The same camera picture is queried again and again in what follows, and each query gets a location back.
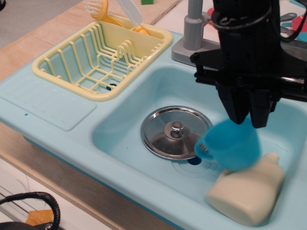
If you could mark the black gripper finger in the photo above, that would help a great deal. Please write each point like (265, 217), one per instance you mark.
(263, 102)
(235, 101)

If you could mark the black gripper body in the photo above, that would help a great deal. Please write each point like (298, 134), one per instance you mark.
(250, 59)

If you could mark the blue plastic cup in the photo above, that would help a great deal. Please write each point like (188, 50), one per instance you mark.
(235, 147)

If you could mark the light blue toy sink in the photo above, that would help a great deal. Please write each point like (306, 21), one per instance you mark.
(100, 142)

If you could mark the steel pot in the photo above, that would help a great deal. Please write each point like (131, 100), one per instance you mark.
(297, 49)

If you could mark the grey toy utensil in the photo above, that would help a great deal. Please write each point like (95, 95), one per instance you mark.
(288, 17)

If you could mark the grey toy faucet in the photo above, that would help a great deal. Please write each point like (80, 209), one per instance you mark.
(192, 40)

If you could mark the steel pot lid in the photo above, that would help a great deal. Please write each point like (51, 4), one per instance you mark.
(172, 132)

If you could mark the cream detergent bottle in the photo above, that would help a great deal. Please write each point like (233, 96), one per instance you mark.
(248, 196)

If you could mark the green block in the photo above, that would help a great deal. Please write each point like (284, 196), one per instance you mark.
(147, 2)

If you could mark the white plastic knife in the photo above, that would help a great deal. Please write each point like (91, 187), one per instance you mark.
(131, 11)

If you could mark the yellow dish rack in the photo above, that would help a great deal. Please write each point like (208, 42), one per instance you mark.
(100, 60)

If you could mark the orange tape piece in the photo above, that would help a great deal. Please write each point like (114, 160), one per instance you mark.
(38, 217)

